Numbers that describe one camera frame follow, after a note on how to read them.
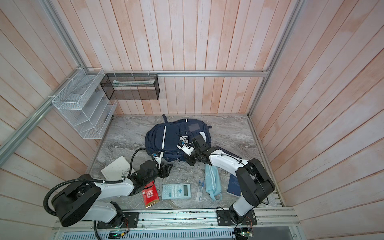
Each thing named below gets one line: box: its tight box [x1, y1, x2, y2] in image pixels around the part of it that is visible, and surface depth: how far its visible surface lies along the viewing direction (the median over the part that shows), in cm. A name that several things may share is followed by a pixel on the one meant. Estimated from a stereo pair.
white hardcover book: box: [101, 155, 131, 180], surface depth 92 cm
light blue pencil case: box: [204, 164, 223, 201], surface depth 83 cm
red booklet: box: [142, 181, 160, 209], surface depth 82 cm
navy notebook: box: [226, 173, 242, 197], surface depth 86 cm
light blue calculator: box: [161, 183, 192, 200], surface depth 83 cm
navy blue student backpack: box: [144, 114, 213, 162], surface depth 103 cm
